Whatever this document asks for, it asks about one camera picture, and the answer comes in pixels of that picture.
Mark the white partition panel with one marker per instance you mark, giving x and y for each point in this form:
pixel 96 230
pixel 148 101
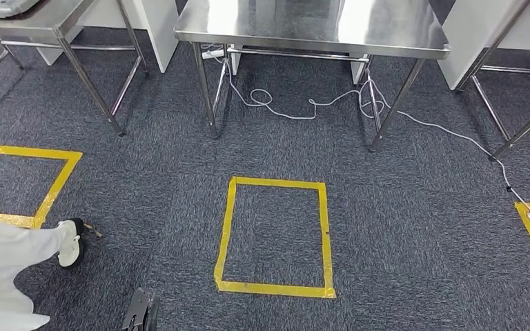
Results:
pixel 160 32
pixel 461 45

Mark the white box stand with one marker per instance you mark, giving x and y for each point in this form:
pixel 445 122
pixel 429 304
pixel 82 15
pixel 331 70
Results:
pixel 235 64

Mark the person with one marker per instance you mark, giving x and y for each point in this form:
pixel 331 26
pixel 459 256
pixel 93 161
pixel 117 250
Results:
pixel 0 256

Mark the grey metal tray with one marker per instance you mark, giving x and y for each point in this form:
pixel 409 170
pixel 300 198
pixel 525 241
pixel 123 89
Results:
pixel 0 7

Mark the black left wrist camera bracket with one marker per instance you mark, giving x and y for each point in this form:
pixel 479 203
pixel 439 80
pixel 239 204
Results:
pixel 139 310

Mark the large stainless steel workbench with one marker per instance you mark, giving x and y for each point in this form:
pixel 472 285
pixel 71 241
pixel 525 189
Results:
pixel 315 23

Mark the stainless steel table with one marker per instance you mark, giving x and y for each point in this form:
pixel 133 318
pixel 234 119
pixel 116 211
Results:
pixel 64 18
pixel 521 70

